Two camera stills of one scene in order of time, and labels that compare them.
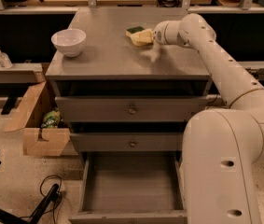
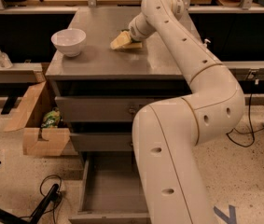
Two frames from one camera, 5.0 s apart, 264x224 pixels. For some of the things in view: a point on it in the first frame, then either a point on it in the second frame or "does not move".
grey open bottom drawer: x=131 y=188 does not move
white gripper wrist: x=159 y=35 to x=134 y=31
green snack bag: x=51 y=119 does not move
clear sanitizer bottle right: x=2 y=59 does not move
